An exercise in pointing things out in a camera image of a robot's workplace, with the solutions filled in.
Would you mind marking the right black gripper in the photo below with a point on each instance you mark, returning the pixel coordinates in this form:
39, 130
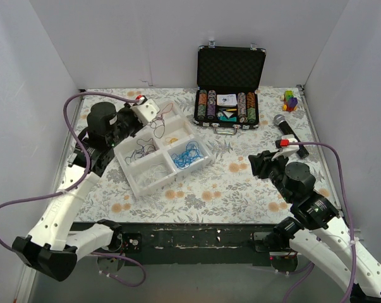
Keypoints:
263, 166

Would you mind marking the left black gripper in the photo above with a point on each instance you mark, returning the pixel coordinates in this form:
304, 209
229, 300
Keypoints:
127, 115

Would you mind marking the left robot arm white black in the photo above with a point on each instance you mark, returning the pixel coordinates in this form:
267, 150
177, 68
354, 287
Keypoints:
63, 209

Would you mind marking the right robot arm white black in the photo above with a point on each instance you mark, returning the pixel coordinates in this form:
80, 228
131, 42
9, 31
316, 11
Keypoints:
316, 229

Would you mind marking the floral patterned table mat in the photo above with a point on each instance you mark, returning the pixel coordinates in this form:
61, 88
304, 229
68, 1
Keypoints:
222, 192

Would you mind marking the white plastic compartment tray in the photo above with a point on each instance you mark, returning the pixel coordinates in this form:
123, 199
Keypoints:
166, 150

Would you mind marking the black handheld microphone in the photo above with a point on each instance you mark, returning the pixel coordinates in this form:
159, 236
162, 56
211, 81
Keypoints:
282, 124

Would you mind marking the colourful toy block train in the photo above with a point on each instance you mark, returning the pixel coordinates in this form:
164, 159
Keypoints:
290, 102

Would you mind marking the black poker chip case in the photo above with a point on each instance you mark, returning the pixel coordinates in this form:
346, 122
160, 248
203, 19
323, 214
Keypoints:
227, 83

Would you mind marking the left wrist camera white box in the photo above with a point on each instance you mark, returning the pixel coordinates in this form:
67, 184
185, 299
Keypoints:
146, 110

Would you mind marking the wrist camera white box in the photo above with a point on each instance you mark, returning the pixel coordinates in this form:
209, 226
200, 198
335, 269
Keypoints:
146, 110
287, 145

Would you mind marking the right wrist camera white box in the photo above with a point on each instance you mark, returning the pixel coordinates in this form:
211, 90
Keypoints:
287, 145

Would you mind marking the black metal base plate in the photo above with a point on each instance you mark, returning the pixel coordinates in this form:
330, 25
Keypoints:
202, 243

